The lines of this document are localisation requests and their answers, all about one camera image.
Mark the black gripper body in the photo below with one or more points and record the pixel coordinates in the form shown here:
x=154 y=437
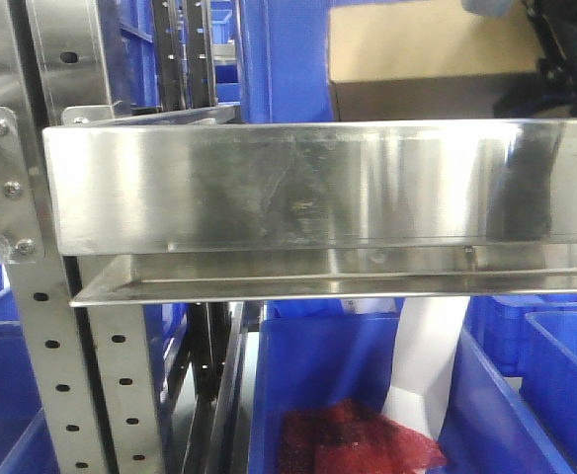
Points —
x=555 y=82

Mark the blue plastic bin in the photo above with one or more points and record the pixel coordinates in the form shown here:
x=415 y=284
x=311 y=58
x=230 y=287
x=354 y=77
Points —
x=534 y=338
x=25 y=445
x=315 y=362

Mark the red mesh bag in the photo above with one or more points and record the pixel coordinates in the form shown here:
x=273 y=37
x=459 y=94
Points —
x=349 y=437

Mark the tall brown cardboard box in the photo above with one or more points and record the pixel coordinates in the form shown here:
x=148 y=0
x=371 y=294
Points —
x=425 y=60

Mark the blue plastic bin centre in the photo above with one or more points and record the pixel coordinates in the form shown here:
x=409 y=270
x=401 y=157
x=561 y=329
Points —
x=315 y=362

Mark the steel bracket plate with screws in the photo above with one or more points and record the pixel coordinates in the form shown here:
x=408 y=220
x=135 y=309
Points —
x=20 y=232

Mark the blue plastic bin right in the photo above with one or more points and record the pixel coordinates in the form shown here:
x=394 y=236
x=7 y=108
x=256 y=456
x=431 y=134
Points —
x=534 y=338

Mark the stainless steel shelf tray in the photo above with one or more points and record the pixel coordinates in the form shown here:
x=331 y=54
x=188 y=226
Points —
x=190 y=212

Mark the blue plastic bin left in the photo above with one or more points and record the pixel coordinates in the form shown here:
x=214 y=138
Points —
x=25 y=445

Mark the perforated steel shelf upright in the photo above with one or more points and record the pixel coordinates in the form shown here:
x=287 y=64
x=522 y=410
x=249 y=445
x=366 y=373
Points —
x=64 y=62

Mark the white paper sheet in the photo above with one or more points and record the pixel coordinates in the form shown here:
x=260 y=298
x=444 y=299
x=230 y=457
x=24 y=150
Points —
x=422 y=362

